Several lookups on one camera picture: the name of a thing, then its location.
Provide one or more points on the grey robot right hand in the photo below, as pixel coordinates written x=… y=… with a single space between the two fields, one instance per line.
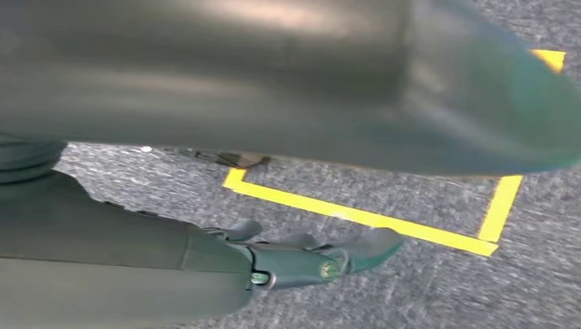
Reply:
x=113 y=254

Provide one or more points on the yellow floor tape square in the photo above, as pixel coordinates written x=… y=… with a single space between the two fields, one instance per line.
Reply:
x=363 y=217

